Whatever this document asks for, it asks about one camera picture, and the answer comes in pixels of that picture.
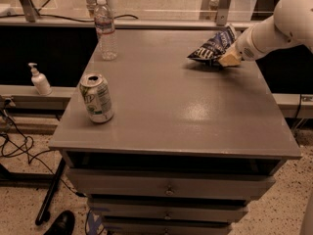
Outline top drawer knob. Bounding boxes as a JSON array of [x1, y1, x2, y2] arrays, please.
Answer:
[[164, 186, 174, 196]]

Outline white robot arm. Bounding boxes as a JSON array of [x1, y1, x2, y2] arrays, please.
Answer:
[[220, 0, 313, 235]]

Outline middle drawer knob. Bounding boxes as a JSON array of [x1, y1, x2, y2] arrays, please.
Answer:
[[164, 213, 172, 220]]

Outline metal frame rail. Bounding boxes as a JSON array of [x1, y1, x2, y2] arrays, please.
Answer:
[[0, 0, 313, 31]]

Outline black shoe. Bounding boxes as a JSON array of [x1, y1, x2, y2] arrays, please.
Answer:
[[44, 211, 75, 235]]

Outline green 7up can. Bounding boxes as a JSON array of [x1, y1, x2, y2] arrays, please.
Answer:
[[79, 72, 113, 123]]

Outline drawer knob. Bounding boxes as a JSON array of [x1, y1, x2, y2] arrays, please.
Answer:
[[164, 213, 172, 220], [164, 186, 174, 196]]

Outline grey drawer cabinet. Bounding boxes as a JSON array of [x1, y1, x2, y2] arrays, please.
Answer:
[[51, 29, 300, 235]]

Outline clear plastic water bottle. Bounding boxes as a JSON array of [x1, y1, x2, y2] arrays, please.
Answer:
[[94, 0, 117, 61]]

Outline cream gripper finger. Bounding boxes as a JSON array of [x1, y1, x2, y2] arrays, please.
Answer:
[[218, 45, 242, 67]]

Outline white pump dispenser bottle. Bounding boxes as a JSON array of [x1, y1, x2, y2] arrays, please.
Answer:
[[28, 63, 52, 96]]

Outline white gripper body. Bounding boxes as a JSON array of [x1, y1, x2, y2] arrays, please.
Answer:
[[235, 27, 264, 61]]

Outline black floor cables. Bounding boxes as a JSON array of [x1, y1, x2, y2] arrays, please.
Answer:
[[0, 95, 86, 198]]

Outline blue chip bag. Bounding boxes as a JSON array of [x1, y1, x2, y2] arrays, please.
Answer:
[[188, 24, 237, 63]]

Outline black metal stand leg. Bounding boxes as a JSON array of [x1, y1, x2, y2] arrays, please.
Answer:
[[35, 160, 66, 226]]

